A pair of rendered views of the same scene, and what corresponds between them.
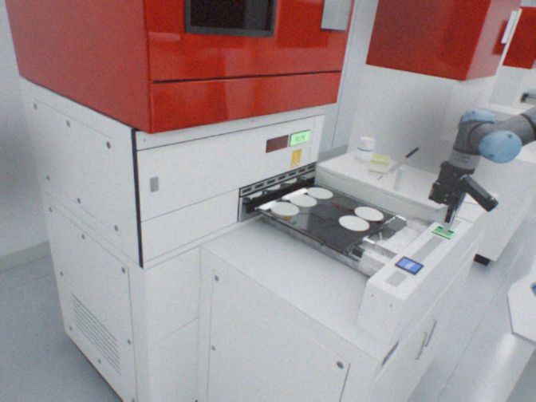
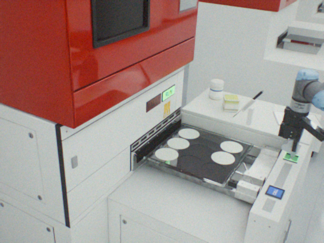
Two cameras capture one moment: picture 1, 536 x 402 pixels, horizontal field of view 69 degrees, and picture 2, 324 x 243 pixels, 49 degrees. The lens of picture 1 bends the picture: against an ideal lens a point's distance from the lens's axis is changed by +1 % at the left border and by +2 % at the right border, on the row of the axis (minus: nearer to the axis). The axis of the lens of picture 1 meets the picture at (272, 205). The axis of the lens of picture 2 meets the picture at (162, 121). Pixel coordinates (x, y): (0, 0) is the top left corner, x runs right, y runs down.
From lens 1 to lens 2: 0.32 m
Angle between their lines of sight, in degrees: 8
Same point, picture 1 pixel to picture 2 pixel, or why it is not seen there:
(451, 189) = (294, 128)
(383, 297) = (263, 221)
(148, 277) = (74, 233)
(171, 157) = (84, 138)
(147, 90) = (71, 98)
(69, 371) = not seen: outside the picture
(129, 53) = (52, 71)
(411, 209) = (262, 138)
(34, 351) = not seen: outside the picture
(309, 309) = (207, 236)
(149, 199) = (71, 173)
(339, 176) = (201, 117)
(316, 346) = not seen: outside the picture
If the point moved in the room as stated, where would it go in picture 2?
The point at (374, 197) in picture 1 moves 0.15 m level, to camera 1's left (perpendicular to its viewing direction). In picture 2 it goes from (232, 131) to (201, 132)
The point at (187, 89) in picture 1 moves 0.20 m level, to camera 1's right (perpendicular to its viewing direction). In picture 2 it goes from (97, 88) to (162, 87)
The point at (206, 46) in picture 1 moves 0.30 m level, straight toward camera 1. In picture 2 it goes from (107, 53) to (134, 90)
